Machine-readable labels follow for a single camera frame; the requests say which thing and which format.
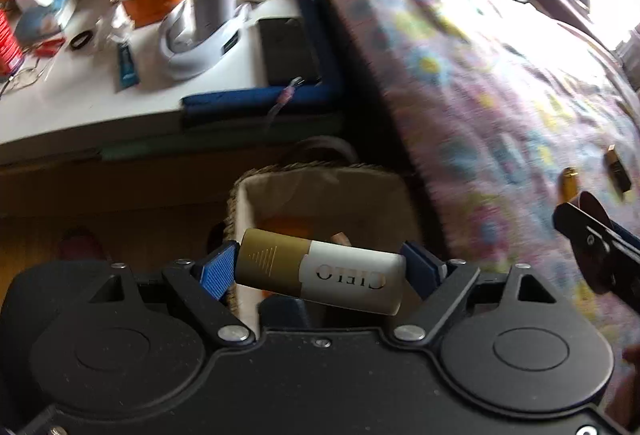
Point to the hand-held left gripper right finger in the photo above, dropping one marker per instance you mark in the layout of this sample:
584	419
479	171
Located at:
420	265

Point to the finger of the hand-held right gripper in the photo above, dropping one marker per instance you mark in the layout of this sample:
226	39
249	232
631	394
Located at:
582	225

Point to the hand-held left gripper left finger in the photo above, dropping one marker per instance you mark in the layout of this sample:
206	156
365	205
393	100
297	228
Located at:
220	272

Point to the gold and white tube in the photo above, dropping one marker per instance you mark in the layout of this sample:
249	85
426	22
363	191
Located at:
320	272

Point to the woven basket with cloth lining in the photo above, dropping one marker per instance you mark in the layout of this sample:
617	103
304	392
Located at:
325	195

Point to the small gold cylinder cap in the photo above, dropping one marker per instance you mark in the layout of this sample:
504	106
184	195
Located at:
570	182

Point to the pastel printed blanket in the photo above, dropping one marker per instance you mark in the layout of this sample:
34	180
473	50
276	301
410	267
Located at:
475	90

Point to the blue cushion pad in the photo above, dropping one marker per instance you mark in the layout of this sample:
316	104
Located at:
260	97

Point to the white curved stand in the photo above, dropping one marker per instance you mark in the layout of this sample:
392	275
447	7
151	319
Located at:
200	55

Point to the teal tube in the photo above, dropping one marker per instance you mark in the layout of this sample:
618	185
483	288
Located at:
127	65

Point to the black smartphone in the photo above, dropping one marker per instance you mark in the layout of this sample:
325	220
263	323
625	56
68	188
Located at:
287	50

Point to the eyeglasses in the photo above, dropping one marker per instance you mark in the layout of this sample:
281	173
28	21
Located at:
22	79

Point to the red can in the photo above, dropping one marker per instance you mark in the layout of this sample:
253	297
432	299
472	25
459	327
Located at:
10	42

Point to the white and blue tissue pack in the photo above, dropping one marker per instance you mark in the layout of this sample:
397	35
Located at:
42	12

